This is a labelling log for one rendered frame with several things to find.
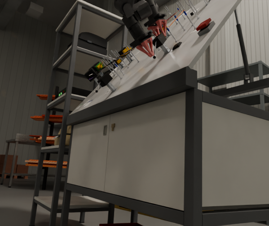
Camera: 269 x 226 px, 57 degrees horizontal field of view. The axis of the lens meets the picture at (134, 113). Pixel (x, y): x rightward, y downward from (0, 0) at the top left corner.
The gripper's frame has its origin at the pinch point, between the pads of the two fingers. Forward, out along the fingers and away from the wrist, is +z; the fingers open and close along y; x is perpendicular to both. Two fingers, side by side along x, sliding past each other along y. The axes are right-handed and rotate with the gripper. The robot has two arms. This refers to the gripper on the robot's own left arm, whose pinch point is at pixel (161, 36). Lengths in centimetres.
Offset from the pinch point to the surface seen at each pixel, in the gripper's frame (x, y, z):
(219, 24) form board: 4.7, -28.9, 10.1
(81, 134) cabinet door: 16, 73, 29
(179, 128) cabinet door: 35, -14, 40
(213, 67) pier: -311, 124, 11
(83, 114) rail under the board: 16, 63, 18
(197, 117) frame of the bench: 33, -22, 38
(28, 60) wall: -388, 854, -321
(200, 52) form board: 21.2, -25.2, 18.2
